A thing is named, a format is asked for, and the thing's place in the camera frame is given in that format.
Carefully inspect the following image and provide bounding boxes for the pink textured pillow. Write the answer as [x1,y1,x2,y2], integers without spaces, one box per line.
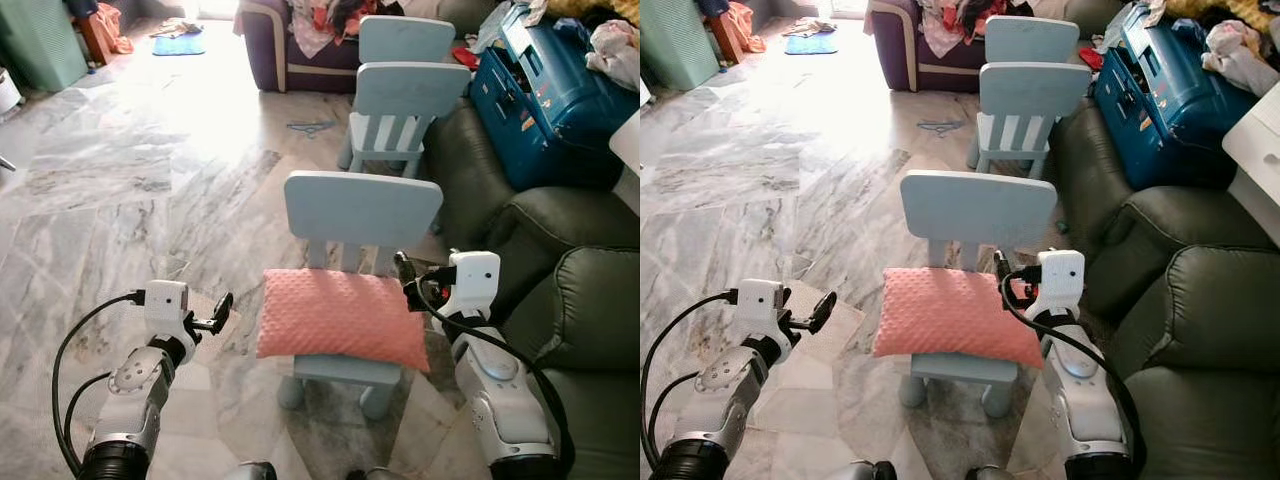
[872,268,1044,369]
[255,268,431,374]

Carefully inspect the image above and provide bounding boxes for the dark green leather sofa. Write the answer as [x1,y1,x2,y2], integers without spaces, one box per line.
[425,100,641,480]
[1045,100,1280,480]

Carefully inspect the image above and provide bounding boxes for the light blue plastic chair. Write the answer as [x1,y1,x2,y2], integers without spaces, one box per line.
[968,62,1093,181]
[900,170,1059,419]
[358,15,456,67]
[985,15,1081,67]
[340,62,473,181]
[283,170,444,421]

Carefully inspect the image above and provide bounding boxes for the grey robot left foot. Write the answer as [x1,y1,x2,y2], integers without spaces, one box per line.
[830,460,898,480]

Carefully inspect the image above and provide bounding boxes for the blue hard suitcase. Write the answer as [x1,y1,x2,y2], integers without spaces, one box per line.
[470,5,641,191]
[1092,3,1259,191]

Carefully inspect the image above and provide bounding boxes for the white plastic box appliance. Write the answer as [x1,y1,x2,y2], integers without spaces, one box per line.
[610,110,641,216]
[1222,82,1280,246]

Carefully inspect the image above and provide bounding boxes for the purple armchair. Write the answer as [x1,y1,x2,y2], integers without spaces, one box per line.
[865,0,991,94]
[237,0,366,94]

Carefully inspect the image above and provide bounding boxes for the pile of mixed clothes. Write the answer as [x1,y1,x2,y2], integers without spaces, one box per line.
[915,0,1066,56]
[285,0,441,56]

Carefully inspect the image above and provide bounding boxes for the blue floor mat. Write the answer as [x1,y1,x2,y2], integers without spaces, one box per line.
[152,33,206,56]
[785,33,839,56]

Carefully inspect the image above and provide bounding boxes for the brown wooden stool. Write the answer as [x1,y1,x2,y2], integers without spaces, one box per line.
[75,12,111,66]
[705,12,741,66]

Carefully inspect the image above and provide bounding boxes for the orange cloth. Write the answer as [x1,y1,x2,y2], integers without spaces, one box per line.
[95,12,134,56]
[725,3,766,53]

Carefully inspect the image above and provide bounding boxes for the white crumpled bag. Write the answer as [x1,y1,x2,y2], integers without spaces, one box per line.
[585,20,641,91]
[1200,20,1280,96]

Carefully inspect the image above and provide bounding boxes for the light green cabinet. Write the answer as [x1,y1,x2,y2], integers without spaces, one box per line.
[640,0,721,93]
[0,0,89,93]

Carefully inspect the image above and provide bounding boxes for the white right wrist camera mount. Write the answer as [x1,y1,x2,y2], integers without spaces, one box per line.
[1035,250,1088,319]
[445,250,501,319]

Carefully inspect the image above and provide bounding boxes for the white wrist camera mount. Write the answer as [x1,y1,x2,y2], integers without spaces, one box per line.
[445,250,501,319]
[1035,250,1088,319]
[735,278,787,339]
[143,280,194,339]

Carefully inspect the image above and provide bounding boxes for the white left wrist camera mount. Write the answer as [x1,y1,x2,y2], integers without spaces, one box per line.
[735,278,787,339]
[143,280,194,339]

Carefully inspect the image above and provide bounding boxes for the long black left arm cable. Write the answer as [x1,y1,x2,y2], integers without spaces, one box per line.
[52,290,146,476]
[640,290,739,471]

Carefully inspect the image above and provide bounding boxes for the short black left arm cable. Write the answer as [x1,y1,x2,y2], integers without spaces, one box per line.
[648,372,701,453]
[65,372,113,463]

